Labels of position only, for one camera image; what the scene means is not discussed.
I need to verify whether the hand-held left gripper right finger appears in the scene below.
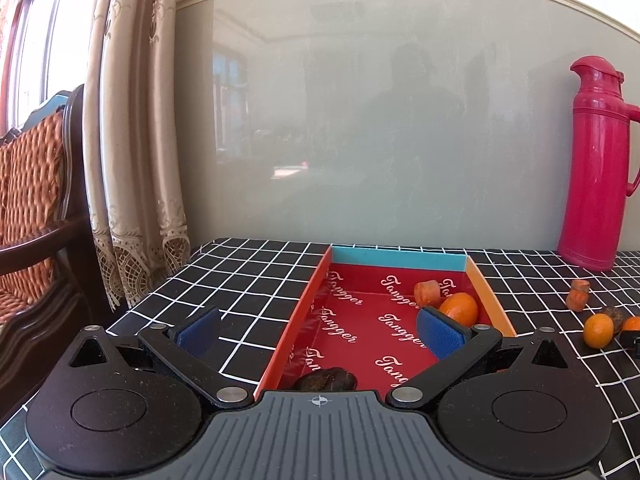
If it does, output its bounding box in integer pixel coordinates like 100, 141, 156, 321
385, 307, 571, 408

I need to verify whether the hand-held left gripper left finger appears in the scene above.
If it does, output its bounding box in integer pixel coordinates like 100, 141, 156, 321
67, 306, 256, 408

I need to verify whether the window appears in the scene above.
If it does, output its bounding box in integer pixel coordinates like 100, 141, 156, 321
0, 0, 101, 136

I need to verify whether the colourful cardboard box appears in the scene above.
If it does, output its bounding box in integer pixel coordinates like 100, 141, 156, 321
255, 245, 517, 403

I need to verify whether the black white checked tablecloth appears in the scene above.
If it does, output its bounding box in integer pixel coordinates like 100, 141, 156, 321
0, 237, 640, 480

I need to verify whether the beige embroidered curtain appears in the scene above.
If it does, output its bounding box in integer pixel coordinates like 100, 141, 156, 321
82, 0, 192, 311

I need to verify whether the pink thermos jug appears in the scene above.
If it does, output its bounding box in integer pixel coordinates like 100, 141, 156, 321
557, 56, 640, 272

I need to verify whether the wooden chair orange cushion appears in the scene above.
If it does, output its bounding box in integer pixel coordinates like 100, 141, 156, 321
0, 84, 116, 331

